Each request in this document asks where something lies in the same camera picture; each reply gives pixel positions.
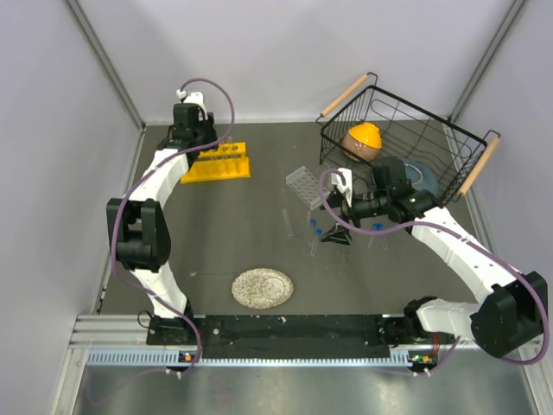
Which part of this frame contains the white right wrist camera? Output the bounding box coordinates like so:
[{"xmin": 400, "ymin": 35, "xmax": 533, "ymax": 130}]
[{"xmin": 331, "ymin": 168, "xmax": 353, "ymax": 207}]

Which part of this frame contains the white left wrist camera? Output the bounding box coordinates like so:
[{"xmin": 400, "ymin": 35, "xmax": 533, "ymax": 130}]
[{"xmin": 176, "ymin": 89, "xmax": 207, "ymax": 112}]

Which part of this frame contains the yellow test tube rack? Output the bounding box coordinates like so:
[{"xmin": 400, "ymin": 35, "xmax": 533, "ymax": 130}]
[{"xmin": 181, "ymin": 142, "xmax": 251, "ymax": 184}]

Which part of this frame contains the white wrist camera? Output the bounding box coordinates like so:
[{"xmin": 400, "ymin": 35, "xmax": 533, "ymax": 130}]
[
  {"xmin": 176, "ymin": 89, "xmax": 207, "ymax": 112},
  {"xmin": 331, "ymin": 168, "xmax": 353, "ymax": 207}
]

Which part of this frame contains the speckled white plate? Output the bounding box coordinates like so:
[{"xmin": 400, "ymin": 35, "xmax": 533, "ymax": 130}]
[{"xmin": 231, "ymin": 268, "xmax": 294, "ymax": 310}]

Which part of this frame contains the yellow brown bowl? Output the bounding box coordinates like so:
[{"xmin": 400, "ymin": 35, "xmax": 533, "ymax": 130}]
[{"xmin": 341, "ymin": 122, "xmax": 383, "ymax": 162}]

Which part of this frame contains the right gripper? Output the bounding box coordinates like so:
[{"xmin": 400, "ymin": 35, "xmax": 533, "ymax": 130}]
[{"xmin": 320, "ymin": 188, "xmax": 391, "ymax": 246}]

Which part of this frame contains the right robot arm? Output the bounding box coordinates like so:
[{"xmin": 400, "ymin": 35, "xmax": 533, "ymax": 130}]
[{"xmin": 319, "ymin": 156, "xmax": 550, "ymax": 365}]

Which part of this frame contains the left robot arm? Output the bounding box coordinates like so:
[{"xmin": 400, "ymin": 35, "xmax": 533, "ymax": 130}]
[{"xmin": 106, "ymin": 102, "xmax": 217, "ymax": 345}]

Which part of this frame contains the clear plastic tube rack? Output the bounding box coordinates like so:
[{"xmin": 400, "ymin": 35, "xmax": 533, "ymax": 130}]
[{"xmin": 285, "ymin": 166, "xmax": 322, "ymax": 210}]

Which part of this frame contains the black wire basket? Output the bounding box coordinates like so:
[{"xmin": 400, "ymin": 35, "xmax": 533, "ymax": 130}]
[{"xmin": 316, "ymin": 72, "xmax": 500, "ymax": 204}]

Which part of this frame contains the blue plate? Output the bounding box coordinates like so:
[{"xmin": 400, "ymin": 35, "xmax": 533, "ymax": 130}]
[{"xmin": 402, "ymin": 158, "xmax": 439, "ymax": 196}]

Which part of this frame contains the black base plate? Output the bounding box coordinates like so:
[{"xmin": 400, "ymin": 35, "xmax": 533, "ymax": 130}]
[{"xmin": 146, "ymin": 314, "xmax": 411, "ymax": 359}]

